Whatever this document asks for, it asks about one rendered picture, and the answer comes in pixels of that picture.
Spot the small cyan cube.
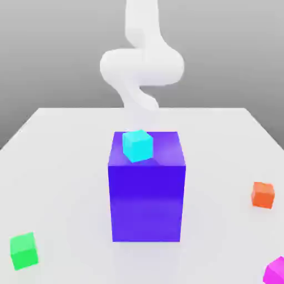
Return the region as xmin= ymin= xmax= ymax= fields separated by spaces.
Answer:
xmin=122 ymin=129 xmax=154 ymax=164

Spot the small orange cube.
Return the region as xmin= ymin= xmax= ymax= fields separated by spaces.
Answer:
xmin=251 ymin=181 xmax=276 ymax=210

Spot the small green cube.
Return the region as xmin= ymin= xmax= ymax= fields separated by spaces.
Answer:
xmin=9 ymin=231 xmax=39 ymax=271

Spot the small magenta cube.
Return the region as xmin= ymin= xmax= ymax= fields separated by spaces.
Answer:
xmin=262 ymin=256 xmax=284 ymax=284

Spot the large purple box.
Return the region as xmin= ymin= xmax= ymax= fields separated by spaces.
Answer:
xmin=108 ymin=131 xmax=186 ymax=243

